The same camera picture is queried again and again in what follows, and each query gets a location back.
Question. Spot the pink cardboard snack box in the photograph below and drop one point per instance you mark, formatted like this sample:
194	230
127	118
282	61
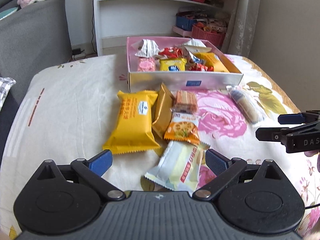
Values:
184	79

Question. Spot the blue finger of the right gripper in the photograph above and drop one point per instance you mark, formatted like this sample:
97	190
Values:
291	119
271	134

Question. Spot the white silver crumpled snack bag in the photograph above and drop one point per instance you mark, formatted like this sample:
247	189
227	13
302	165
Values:
146	48

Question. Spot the red white candy pack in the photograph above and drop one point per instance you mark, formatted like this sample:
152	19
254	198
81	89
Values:
201	68

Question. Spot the floral tablecloth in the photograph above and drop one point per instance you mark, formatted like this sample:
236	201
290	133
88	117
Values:
70	110

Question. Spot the grey white checked pillow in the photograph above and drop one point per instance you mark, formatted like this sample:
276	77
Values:
6	84

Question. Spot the pink snack pack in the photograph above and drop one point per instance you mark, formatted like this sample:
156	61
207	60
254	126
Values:
146	64

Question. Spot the clear wrapped sandwich cookies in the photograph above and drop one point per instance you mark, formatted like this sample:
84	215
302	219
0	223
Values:
246	104

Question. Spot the small yellow blue snack pack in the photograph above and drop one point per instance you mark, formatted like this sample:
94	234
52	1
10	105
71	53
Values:
173	65

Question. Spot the lace curtain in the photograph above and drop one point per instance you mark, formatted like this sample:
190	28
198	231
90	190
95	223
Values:
241	28

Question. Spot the large yellow snack pack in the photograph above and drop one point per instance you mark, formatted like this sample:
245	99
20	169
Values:
133	129

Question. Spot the orange lotus root chip pack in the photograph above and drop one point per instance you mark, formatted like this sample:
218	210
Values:
183	127

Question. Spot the pink plastic basket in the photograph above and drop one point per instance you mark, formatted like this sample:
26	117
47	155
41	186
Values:
213	37

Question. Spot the white bookshelf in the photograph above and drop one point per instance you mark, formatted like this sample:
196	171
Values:
115	20

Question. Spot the white pale yellow snack pack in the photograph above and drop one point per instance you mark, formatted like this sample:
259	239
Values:
179	166

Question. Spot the clear wrapped wafer biscuit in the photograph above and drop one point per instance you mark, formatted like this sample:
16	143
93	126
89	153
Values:
185	102

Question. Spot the gold foil snack pack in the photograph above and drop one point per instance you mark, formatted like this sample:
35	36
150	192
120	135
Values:
163	111

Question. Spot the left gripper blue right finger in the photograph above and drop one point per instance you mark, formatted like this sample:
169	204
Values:
227	171

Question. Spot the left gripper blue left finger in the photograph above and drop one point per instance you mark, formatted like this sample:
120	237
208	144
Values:
90	172

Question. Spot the small silver foil snack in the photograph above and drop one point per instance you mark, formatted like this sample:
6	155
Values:
196	60

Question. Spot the yellow snack pack in box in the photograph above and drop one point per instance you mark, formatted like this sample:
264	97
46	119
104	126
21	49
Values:
212	62

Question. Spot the red round-pattern snack pack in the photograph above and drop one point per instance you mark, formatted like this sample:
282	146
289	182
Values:
171	52

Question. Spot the grey sofa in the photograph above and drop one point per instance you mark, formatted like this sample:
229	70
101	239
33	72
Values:
33	38

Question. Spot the blue storage bin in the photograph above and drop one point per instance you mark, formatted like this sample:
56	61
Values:
185	23

